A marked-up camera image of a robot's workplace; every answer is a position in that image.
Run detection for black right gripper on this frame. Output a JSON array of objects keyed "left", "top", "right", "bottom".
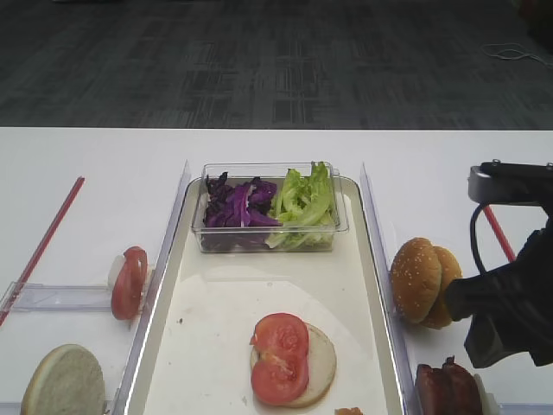
[{"left": 444, "top": 220, "right": 552, "bottom": 368}]

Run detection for meat patty slice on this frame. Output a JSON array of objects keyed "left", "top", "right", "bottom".
[
  {"left": 416, "top": 364, "right": 454, "bottom": 415},
  {"left": 442, "top": 356, "right": 483, "bottom": 415}
]

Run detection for green lettuce leaves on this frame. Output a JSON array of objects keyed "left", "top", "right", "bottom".
[{"left": 266, "top": 162, "right": 335, "bottom": 251}]

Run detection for tomato slice on bun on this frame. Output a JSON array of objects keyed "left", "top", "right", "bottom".
[{"left": 250, "top": 313, "right": 309, "bottom": 406}]

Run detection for rear bun top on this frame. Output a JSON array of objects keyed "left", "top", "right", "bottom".
[{"left": 421, "top": 246, "right": 462, "bottom": 329}]

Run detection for white pusher block right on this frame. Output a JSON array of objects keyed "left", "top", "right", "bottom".
[{"left": 473, "top": 373, "right": 500, "bottom": 415}]

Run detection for white pusher block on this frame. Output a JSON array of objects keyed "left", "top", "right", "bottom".
[
  {"left": 473, "top": 373, "right": 500, "bottom": 415},
  {"left": 107, "top": 255, "right": 125, "bottom": 290}
]

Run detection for right red rod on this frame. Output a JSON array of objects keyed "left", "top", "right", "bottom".
[{"left": 483, "top": 206, "right": 517, "bottom": 262}]

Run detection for red rod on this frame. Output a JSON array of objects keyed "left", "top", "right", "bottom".
[
  {"left": 483, "top": 206, "right": 517, "bottom": 262},
  {"left": 0, "top": 176, "right": 86, "bottom": 325}
]

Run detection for bottom bun on tray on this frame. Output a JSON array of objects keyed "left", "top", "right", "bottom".
[{"left": 251, "top": 323, "right": 337, "bottom": 408}]

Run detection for clear plastic salad box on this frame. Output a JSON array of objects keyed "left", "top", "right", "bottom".
[{"left": 191, "top": 161, "right": 349, "bottom": 253}]

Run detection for purple cabbage shreds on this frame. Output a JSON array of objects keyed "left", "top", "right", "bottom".
[{"left": 201, "top": 172, "right": 281, "bottom": 252}]

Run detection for white rectangular metal tray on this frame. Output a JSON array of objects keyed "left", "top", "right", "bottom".
[{"left": 127, "top": 178, "right": 403, "bottom": 414}]

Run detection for white pusher block left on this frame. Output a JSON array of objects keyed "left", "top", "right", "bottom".
[{"left": 107, "top": 255, "right": 125, "bottom": 290}]

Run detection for upright pale bun half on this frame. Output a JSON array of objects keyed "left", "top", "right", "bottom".
[{"left": 20, "top": 344, "right": 105, "bottom": 415}]

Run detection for left red rod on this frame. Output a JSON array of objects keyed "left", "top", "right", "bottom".
[{"left": 0, "top": 176, "right": 86, "bottom": 325}]

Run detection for right long clear rail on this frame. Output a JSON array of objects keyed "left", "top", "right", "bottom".
[{"left": 359, "top": 163, "right": 422, "bottom": 414}]

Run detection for long clear rail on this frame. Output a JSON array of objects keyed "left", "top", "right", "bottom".
[
  {"left": 359, "top": 163, "right": 422, "bottom": 414},
  {"left": 111, "top": 160, "right": 191, "bottom": 414}
]

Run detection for black camera cable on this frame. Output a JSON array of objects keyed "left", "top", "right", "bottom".
[{"left": 469, "top": 201, "right": 496, "bottom": 276}]

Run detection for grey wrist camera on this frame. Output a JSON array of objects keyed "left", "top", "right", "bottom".
[{"left": 467, "top": 159, "right": 552, "bottom": 210}]

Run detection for white cable on floor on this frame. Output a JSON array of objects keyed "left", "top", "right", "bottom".
[{"left": 481, "top": 41, "right": 553, "bottom": 68}]

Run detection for left long clear rail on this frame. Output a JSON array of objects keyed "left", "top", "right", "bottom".
[{"left": 111, "top": 160, "right": 191, "bottom": 414}]

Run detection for clear tomato holder rail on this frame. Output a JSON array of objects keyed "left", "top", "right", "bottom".
[{"left": 1, "top": 282, "right": 111, "bottom": 312}]

